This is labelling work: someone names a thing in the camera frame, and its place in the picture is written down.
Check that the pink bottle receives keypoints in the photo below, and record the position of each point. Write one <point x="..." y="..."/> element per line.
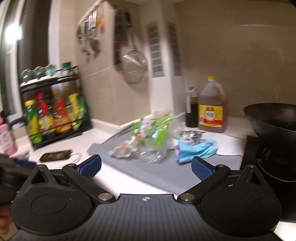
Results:
<point x="7" y="139"/>

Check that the yellow seasoning pouch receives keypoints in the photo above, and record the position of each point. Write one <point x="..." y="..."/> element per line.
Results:
<point x="75" y="109"/>

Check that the clear plastic bag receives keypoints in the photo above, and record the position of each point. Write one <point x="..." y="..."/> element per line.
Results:
<point x="155" y="154"/>

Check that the green snack bag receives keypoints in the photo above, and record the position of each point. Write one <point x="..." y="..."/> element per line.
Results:
<point x="159" y="132"/>

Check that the green seasoning bottle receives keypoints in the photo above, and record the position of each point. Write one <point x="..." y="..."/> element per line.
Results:
<point x="82" y="110"/>

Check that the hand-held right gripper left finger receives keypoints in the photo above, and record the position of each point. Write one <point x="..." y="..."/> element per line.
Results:
<point x="91" y="165"/>

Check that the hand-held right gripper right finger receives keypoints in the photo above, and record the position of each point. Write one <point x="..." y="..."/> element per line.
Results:
<point x="201" y="168"/>

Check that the dark sauce bottle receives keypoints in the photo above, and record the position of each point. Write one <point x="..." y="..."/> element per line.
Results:
<point x="192" y="113"/>

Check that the narrow grey vent grille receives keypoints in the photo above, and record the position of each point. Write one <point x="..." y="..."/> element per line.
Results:
<point x="174" y="48"/>

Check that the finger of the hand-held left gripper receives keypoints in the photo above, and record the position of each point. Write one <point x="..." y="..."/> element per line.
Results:
<point x="26" y="165"/>

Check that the yellow green sauce bottle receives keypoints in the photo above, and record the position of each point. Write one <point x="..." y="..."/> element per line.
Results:
<point x="31" y="120"/>

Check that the black wok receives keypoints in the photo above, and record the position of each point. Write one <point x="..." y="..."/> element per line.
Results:
<point x="270" y="118"/>

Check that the black hanging kitchen tools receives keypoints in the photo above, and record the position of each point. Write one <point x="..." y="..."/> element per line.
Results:
<point x="120" y="30"/>

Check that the black smartphone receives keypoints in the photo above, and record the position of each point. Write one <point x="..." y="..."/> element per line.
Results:
<point x="55" y="156"/>

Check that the green lid spice jar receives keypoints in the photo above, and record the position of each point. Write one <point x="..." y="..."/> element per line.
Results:
<point x="25" y="75"/>
<point x="38" y="72"/>
<point x="50" y="70"/>
<point x="66" y="67"/>

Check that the metal mesh strainer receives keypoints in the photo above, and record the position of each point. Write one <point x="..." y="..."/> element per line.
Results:
<point x="135" y="67"/>

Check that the red cap sauce bottle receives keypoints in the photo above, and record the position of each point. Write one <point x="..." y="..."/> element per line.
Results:
<point x="45" y="115"/>

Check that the orange label sauce bottle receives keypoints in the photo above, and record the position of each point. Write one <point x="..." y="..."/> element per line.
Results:
<point x="60" y="113"/>

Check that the black spice rack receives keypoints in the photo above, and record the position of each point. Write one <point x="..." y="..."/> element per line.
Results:
<point x="46" y="82"/>

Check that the grey mat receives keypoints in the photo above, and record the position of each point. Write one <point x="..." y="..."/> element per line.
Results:
<point x="150" y="171"/>

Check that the wide grey vent grille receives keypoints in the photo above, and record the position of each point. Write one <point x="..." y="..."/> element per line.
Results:
<point x="156" y="49"/>

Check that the black gas stove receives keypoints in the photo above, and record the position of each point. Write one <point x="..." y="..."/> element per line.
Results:
<point x="272" y="157"/>

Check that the blue face mask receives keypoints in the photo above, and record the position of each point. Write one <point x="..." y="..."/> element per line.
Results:
<point x="196" y="151"/>

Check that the brown snack wrapper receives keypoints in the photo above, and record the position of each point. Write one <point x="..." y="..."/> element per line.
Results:
<point x="122" y="150"/>

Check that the person's left hand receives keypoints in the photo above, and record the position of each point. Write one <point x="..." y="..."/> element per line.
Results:
<point x="3" y="220"/>

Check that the row of hanging utensils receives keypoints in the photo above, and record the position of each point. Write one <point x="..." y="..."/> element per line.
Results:
<point x="89" y="23"/>

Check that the cooking wine jug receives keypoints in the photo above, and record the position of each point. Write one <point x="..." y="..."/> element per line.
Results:
<point x="211" y="111"/>

